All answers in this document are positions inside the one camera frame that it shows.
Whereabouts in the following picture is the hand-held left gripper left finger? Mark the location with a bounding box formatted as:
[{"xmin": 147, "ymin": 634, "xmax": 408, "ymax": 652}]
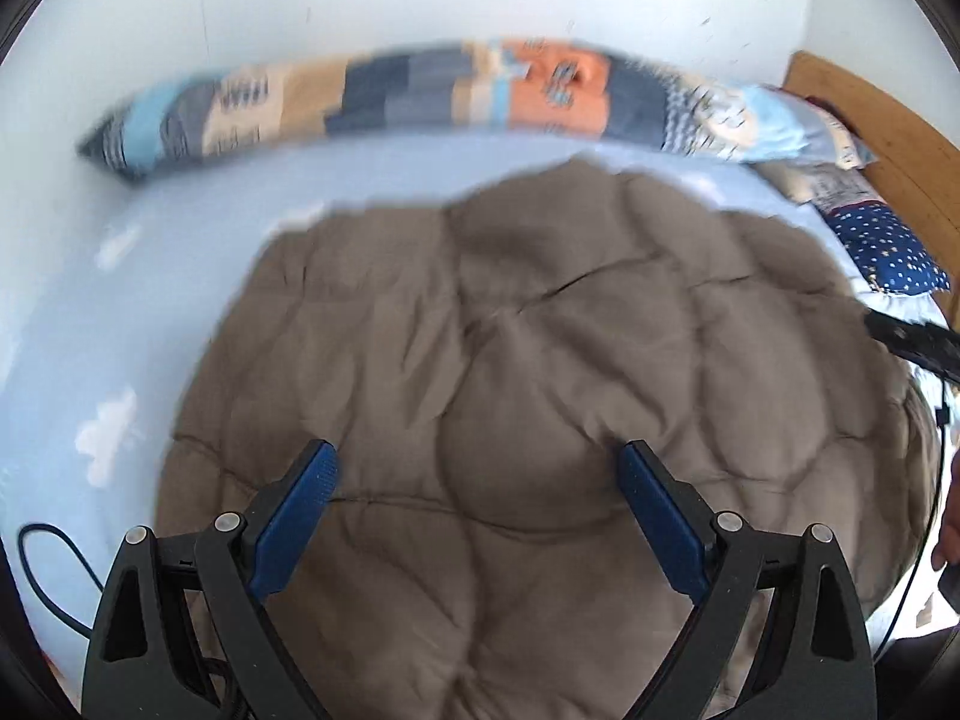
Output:
[{"xmin": 81, "ymin": 439, "xmax": 340, "ymax": 720}]

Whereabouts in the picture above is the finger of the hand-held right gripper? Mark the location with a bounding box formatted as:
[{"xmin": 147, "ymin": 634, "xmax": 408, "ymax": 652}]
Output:
[{"xmin": 862, "ymin": 311, "xmax": 960, "ymax": 383}]

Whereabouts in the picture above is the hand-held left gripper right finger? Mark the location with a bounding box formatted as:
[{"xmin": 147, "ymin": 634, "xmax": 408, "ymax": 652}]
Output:
[{"xmin": 616, "ymin": 441, "xmax": 877, "ymax": 720}]

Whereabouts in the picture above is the brown puffer jacket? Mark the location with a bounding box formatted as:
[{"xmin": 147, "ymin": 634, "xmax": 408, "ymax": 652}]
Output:
[{"xmin": 154, "ymin": 154, "xmax": 942, "ymax": 720}]

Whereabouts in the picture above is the person's right hand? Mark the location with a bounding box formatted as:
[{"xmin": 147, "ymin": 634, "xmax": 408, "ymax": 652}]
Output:
[{"xmin": 930, "ymin": 450, "xmax": 960, "ymax": 578}]

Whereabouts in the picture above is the navy star print pillow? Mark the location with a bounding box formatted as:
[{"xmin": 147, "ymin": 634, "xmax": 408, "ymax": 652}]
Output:
[{"xmin": 825, "ymin": 202, "xmax": 952, "ymax": 297}]

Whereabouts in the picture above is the white printed pillow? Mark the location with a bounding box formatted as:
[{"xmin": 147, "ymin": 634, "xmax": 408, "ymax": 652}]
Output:
[{"xmin": 806, "ymin": 165, "xmax": 886, "ymax": 215}]

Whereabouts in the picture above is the small beige pillow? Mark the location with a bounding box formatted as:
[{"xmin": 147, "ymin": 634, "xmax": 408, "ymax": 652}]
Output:
[{"xmin": 754, "ymin": 163, "xmax": 815, "ymax": 202}]

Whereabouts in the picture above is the wooden headboard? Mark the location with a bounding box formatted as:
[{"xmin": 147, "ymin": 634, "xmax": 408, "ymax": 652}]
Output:
[{"xmin": 780, "ymin": 51, "xmax": 960, "ymax": 293}]

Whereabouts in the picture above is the light blue fleece blanket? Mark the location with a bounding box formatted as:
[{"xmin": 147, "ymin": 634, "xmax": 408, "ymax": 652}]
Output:
[{"xmin": 0, "ymin": 139, "xmax": 938, "ymax": 691}]

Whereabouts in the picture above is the patchwork cartoon quilt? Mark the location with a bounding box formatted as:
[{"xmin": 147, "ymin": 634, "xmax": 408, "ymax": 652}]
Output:
[{"xmin": 75, "ymin": 36, "xmax": 878, "ymax": 181}]

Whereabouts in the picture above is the black cable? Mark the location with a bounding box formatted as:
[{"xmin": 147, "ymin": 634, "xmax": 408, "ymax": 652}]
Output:
[
  {"xmin": 16, "ymin": 523, "xmax": 248, "ymax": 720},
  {"xmin": 877, "ymin": 371, "xmax": 957, "ymax": 661}
]

